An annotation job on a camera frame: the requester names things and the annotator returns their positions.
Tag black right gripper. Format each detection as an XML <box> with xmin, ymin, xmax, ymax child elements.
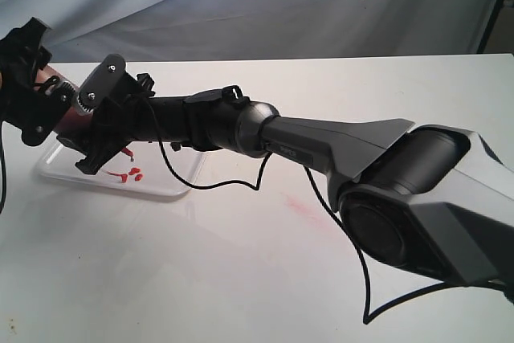
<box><xmin>56</xmin><ymin>72</ymin><xmax>154</xmax><ymax>175</ymax></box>

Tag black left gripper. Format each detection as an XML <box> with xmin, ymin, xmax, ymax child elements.
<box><xmin>1</xmin><ymin>18</ymin><xmax>75</xmax><ymax>145</ymax></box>

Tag red sauce squeeze bottle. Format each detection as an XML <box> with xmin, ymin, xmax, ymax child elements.
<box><xmin>35</xmin><ymin>66</ymin><xmax>92</xmax><ymax>135</ymax></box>

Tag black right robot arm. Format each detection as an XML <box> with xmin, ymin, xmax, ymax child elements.
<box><xmin>58</xmin><ymin>74</ymin><xmax>513</xmax><ymax>299</ymax></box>

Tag red sauce blob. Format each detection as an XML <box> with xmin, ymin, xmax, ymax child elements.
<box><xmin>102</xmin><ymin>147</ymin><xmax>144</xmax><ymax>183</ymax></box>

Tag white plastic tray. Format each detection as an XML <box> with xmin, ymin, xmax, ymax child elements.
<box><xmin>36</xmin><ymin>141</ymin><xmax>190</xmax><ymax>201</ymax></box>

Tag grey backdrop cloth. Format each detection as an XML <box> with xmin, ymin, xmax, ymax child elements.
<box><xmin>1</xmin><ymin>0</ymin><xmax>495</xmax><ymax>62</ymax></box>

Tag black tripod stand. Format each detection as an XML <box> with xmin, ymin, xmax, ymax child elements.
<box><xmin>475</xmin><ymin>0</ymin><xmax>505</xmax><ymax>55</ymax></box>

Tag black right camera cable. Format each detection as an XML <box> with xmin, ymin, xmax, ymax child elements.
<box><xmin>132</xmin><ymin>93</ymin><xmax>514</xmax><ymax>325</ymax></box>

